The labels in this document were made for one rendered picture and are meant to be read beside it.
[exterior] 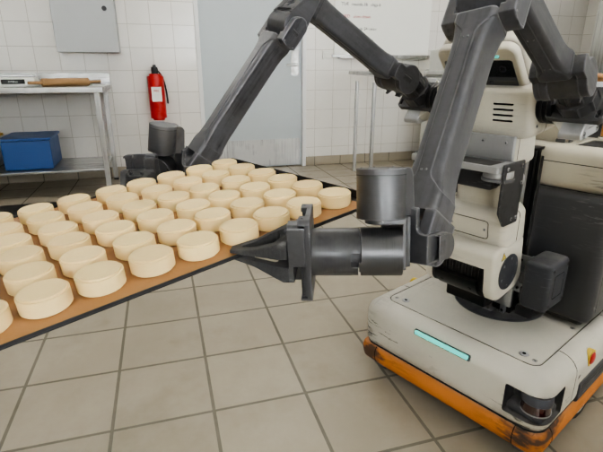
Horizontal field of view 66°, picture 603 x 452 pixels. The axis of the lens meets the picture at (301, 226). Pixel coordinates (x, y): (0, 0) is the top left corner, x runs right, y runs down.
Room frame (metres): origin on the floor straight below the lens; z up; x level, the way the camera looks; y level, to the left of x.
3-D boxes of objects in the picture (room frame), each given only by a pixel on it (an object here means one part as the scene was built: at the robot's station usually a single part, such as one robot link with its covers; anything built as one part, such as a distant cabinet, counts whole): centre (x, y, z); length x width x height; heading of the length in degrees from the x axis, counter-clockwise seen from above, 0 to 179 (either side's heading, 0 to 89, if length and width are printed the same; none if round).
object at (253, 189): (0.72, 0.08, 0.83); 0.05 x 0.05 x 0.02
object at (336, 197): (0.67, -0.05, 0.84); 0.05 x 0.05 x 0.02
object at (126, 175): (0.85, 0.31, 0.80); 0.09 x 0.07 x 0.07; 175
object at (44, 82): (3.89, 1.90, 0.91); 0.56 x 0.06 x 0.06; 135
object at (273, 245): (0.51, 0.04, 0.80); 0.09 x 0.07 x 0.07; 85
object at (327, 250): (0.51, -0.03, 0.81); 0.07 x 0.07 x 0.10; 85
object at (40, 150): (3.90, 2.28, 0.36); 0.46 x 0.38 x 0.26; 18
